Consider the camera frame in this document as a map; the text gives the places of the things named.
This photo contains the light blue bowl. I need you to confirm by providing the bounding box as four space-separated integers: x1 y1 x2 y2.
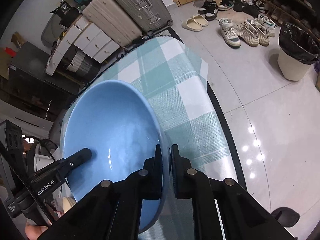
61 80 169 232

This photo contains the white green sneaker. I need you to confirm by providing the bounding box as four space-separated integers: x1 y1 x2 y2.
219 18 241 48

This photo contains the woven laundry basket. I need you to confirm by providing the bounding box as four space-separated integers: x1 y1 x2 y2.
66 50 93 76

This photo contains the white grey sneaker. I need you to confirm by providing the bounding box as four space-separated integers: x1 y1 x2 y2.
235 23 259 47

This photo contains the beige suitcase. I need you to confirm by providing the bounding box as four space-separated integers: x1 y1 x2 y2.
82 0 143 48

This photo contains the black cable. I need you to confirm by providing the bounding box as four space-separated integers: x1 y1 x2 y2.
23 135 71 188

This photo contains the teal checked tablecloth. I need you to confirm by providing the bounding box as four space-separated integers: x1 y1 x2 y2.
69 36 239 240

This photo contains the wooden shoe rack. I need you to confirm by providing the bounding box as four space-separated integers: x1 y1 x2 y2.
265 0 319 41

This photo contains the white drawer cabinet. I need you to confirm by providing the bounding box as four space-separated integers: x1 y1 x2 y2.
45 16 120 76

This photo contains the beige slipper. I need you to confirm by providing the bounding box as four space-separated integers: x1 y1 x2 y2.
193 14 208 27
181 18 203 32

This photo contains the person's hand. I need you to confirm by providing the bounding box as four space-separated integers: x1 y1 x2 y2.
24 223 48 240

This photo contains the large cream plate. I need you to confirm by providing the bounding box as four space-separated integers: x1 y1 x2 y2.
60 197 76 214

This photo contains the silver grey suitcase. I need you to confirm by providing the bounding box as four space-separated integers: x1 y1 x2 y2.
116 0 173 36

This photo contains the white trash bin black bag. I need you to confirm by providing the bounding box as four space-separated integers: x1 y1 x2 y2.
277 22 319 81

